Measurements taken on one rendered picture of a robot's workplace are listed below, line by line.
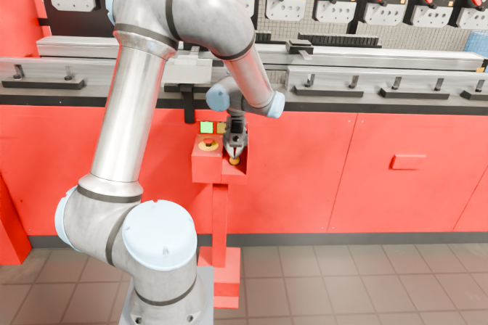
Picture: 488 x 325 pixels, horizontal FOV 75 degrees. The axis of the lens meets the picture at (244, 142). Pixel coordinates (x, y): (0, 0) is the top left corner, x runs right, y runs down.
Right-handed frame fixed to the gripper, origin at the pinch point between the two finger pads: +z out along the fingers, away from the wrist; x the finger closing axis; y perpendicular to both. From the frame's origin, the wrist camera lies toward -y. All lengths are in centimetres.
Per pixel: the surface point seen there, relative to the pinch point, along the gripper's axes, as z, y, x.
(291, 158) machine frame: 17.1, 22.6, -26.4
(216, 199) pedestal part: 19.8, -2.6, 6.3
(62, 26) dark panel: -19, 83, 97
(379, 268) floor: 75, 5, -79
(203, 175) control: 4.0, -6.2, 10.8
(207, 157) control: -3.7, -5.6, 9.4
